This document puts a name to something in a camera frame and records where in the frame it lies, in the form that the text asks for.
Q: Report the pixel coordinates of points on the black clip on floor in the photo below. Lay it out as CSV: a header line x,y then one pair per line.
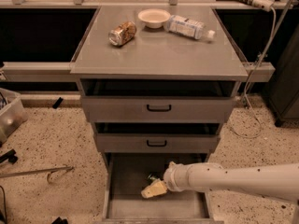
x,y
57,103

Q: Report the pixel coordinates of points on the white bowl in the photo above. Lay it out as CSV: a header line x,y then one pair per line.
x,y
154,18

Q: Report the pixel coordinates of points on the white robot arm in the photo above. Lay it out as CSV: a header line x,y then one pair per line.
x,y
276,182

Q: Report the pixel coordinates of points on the bottom grey drawer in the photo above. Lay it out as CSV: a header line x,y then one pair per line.
x,y
124,204

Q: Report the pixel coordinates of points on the gold brown soda can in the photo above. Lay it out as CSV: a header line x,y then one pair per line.
x,y
122,34

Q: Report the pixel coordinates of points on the grey drawer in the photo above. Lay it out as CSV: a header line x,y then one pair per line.
x,y
147,100
120,137
124,204

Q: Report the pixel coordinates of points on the black tool on floor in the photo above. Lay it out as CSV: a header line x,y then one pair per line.
x,y
10,156

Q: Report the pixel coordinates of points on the green soda can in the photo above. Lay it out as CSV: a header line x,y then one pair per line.
x,y
152,177

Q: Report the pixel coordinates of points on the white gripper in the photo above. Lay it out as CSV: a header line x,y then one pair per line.
x,y
172,178

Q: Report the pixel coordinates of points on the top grey drawer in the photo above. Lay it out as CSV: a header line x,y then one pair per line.
x,y
147,100

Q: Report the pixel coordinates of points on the grey drawer cabinet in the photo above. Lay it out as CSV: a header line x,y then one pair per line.
x,y
157,54

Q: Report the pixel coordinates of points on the clear plastic storage bin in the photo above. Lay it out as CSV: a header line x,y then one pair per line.
x,y
12,113

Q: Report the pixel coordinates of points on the metal hook rod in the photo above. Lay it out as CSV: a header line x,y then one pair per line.
x,y
49,171

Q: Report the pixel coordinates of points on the middle grey drawer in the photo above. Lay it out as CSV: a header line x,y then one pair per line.
x,y
120,137

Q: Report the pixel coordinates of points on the clear plastic water bottle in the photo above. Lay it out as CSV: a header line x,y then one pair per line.
x,y
190,28

